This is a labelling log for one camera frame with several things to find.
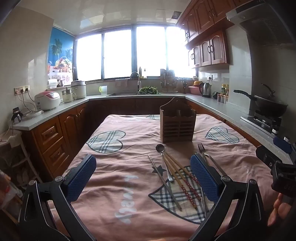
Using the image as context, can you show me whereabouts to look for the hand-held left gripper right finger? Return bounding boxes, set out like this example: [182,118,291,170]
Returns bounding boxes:
[190,152,265,241]

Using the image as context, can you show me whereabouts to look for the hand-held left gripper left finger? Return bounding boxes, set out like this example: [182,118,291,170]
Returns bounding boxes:
[18,154,97,241]

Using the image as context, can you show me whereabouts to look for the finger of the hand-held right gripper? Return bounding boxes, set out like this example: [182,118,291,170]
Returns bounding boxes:
[273,136,296,163]
[255,145,282,173]

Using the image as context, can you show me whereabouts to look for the plain wooden chopstick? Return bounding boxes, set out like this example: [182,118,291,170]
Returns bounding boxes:
[167,153,200,186]
[162,154,183,188]

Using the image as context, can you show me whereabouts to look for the metal spoon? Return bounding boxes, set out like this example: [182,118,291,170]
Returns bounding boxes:
[155,144,174,181]

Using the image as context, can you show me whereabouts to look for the wooden utensil holder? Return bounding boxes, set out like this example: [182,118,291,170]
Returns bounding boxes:
[159,97,197,143]

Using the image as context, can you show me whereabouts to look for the person's right hand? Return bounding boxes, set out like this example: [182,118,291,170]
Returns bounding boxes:
[268,194,296,227]

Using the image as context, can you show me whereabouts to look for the red dotted chopstick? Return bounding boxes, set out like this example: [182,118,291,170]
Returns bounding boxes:
[165,155,198,209]
[170,155,201,201]

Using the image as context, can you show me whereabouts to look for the metal fork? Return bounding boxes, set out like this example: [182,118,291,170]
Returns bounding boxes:
[197,143,210,166]

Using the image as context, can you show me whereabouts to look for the gas stove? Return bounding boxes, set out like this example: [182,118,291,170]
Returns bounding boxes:
[240,111,283,136]

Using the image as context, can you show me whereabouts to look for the black wok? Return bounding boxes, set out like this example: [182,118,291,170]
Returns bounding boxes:
[233,84,288,117]

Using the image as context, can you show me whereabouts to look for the wooden lower cabinets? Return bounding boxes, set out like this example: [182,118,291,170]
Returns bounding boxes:
[30,97,263,179]

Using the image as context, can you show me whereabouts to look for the wooden cabinets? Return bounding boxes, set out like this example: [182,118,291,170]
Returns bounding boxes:
[177,0,243,68]
[30,97,263,179]

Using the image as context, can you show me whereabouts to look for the pink heart print tablecloth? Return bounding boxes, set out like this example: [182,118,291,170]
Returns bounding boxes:
[47,113,278,241]

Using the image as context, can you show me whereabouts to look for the grey kitchen countertop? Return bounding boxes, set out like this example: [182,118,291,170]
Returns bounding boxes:
[13,91,296,164]

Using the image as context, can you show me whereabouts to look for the white stool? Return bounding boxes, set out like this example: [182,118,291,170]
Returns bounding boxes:
[0,132,42,187]

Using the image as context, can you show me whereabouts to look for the small white electric cooker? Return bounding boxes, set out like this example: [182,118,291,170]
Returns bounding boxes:
[61,88,77,103]

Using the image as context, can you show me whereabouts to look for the white pink rice cooker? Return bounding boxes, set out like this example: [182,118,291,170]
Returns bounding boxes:
[35,91,62,111]

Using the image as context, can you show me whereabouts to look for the stainless electric kettle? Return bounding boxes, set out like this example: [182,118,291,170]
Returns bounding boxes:
[199,82,212,98]

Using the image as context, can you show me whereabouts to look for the large white electric pot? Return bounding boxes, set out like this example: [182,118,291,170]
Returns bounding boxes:
[70,80,87,100]

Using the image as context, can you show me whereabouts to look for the black clamp stand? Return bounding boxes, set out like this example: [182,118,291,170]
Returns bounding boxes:
[11,107,23,122]

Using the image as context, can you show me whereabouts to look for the kitchen sink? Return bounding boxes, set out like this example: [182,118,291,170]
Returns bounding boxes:
[107,92,162,97]

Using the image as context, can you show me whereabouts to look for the metal dish rack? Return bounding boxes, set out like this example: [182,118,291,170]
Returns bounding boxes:
[160,69,182,93]

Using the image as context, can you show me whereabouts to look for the green leafy vegetables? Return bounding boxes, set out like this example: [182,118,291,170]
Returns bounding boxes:
[137,86,159,95]

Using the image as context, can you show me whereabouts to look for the chrome sink faucet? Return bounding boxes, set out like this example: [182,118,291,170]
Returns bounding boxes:
[130,72,141,92]

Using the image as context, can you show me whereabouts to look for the range hood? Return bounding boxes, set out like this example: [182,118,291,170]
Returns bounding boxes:
[226,2,296,46]

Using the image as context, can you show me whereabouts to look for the blue palm tree poster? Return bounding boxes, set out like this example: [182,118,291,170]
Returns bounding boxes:
[48,27,74,80]

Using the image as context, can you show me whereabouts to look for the kitchen window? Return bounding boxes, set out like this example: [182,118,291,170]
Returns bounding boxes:
[74,24,197,82]

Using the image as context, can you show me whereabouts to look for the wooden upper cabinets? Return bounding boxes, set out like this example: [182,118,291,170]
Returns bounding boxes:
[177,0,243,68]

